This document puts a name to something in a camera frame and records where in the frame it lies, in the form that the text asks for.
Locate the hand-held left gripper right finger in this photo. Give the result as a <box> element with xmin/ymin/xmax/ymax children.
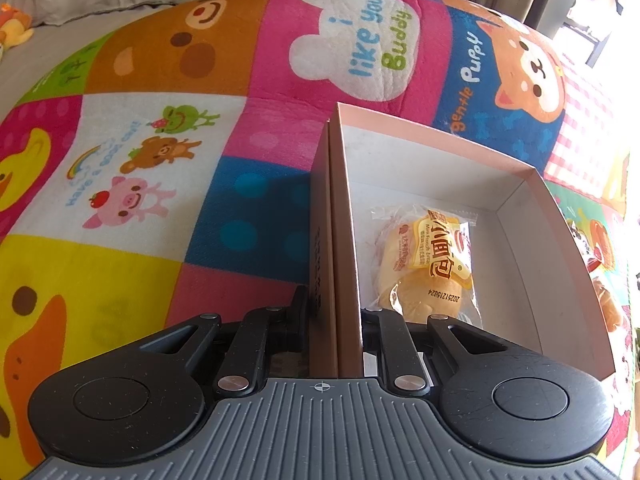
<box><xmin>360</xmin><ymin>307</ymin><xmax>511</xmax><ymax>393</ymax></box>

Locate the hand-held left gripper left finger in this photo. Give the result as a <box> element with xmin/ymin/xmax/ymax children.
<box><xmin>137</xmin><ymin>285</ymin><xmax>311</xmax><ymax>398</ymax></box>

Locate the yellow bread packet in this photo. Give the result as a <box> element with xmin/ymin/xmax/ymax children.
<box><xmin>364</xmin><ymin>203</ymin><xmax>482</xmax><ymax>327</ymax></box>

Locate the pink cardboard box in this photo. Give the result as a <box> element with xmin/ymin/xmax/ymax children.
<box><xmin>308</xmin><ymin>102</ymin><xmax>617</xmax><ymax>382</ymax></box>

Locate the clear bread bun packet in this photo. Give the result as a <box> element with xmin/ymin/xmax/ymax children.
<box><xmin>589</xmin><ymin>260</ymin><xmax>632</xmax><ymax>333</ymax></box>

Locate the colourful cartoon play mat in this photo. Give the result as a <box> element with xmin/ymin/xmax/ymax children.
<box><xmin>0</xmin><ymin>0</ymin><xmax>640</xmax><ymax>471</ymax></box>

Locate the orange plush toy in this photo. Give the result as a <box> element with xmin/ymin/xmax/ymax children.
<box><xmin>0</xmin><ymin>4</ymin><xmax>35</xmax><ymax>51</ymax></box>

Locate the black window frame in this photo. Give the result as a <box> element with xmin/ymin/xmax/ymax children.
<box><xmin>550</xmin><ymin>0</ymin><xmax>640</xmax><ymax>68</ymax></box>

